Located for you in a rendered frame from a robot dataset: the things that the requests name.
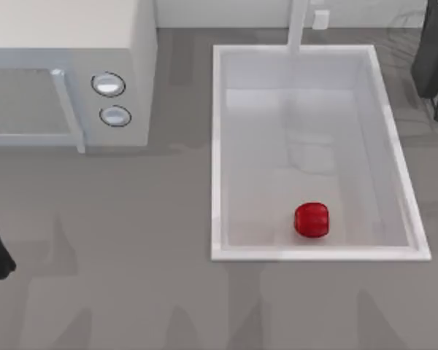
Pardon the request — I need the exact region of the red apple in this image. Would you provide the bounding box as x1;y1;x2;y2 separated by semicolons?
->
293;201;331;240

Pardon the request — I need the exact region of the pale microwave oven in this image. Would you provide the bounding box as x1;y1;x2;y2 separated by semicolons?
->
0;0;158;155

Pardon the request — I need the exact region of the large microwave knob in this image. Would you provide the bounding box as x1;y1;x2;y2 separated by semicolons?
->
91;71;127;98

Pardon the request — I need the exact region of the white wall socket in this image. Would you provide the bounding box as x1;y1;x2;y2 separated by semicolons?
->
313;9;331;31

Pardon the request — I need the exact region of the microwave door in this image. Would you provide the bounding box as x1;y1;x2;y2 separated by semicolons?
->
0;67;86;154

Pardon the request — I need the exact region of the black folding stand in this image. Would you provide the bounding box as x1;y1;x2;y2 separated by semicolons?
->
410;0;438;128

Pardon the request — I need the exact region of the tall white tap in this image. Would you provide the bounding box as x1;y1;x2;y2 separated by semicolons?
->
286;0;311;55

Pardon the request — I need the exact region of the small microwave knob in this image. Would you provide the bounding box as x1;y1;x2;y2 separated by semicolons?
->
99;104;133;128

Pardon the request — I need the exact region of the white sink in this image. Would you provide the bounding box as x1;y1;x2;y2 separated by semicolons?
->
210;44;433;263

